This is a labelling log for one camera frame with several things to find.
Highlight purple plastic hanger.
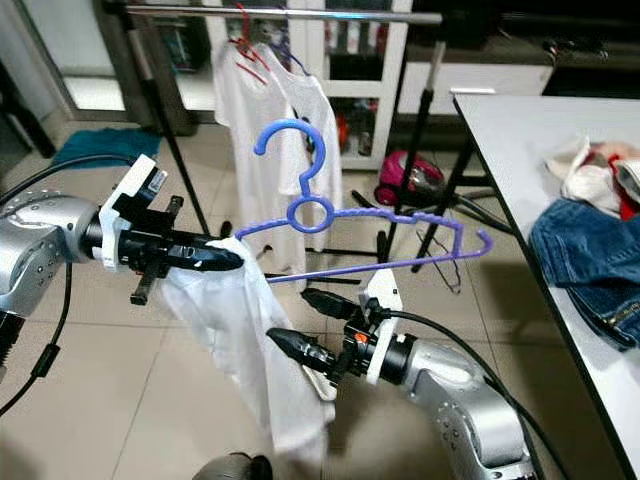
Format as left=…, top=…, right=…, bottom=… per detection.
left=275, top=35, right=319, bottom=79
left=235, top=118, right=494, bottom=286

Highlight teal floor mat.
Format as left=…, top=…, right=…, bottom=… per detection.
left=50, top=130, right=161, bottom=166

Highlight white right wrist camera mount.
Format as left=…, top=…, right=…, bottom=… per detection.
left=357, top=268, right=403, bottom=386

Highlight beige pink cloth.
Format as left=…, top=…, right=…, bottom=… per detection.
left=545, top=135, right=626, bottom=221

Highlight red plastic hanger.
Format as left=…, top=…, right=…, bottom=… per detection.
left=232, top=3, right=273, bottom=86

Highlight black rack stand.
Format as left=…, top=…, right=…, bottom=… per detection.
left=378, top=20, right=486, bottom=276
left=105, top=5, right=196, bottom=166

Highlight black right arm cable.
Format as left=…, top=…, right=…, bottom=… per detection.
left=388, top=308, right=556, bottom=479

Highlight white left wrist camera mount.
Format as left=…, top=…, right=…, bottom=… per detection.
left=98, top=155, right=169, bottom=271

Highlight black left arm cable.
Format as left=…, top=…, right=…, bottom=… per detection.
left=0, top=153, right=141, bottom=416

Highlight pink vacuum cleaner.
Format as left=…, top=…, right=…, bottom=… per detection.
left=375, top=150, right=446, bottom=208

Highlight blue denim jeans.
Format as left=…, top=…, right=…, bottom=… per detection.
left=530, top=198, right=640, bottom=351

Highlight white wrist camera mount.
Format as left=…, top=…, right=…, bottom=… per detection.
left=357, top=268, right=403, bottom=386
left=98, top=155, right=169, bottom=271

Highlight chrome clothes rail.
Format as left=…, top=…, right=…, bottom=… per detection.
left=105, top=5, right=443, bottom=26

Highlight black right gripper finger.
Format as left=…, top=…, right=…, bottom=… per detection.
left=302, top=290, right=364, bottom=321
left=267, top=330, right=338, bottom=376

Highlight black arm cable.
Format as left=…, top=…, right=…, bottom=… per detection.
left=388, top=308, right=556, bottom=479
left=0, top=153, right=141, bottom=416

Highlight white glass-door cabinet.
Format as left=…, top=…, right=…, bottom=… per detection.
left=20, top=0, right=556, bottom=116

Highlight white t-shirt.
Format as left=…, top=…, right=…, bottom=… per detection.
left=160, top=238, right=336, bottom=466
left=213, top=40, right=311, bottom=281
left=285, top=55, right=346, bottom=256

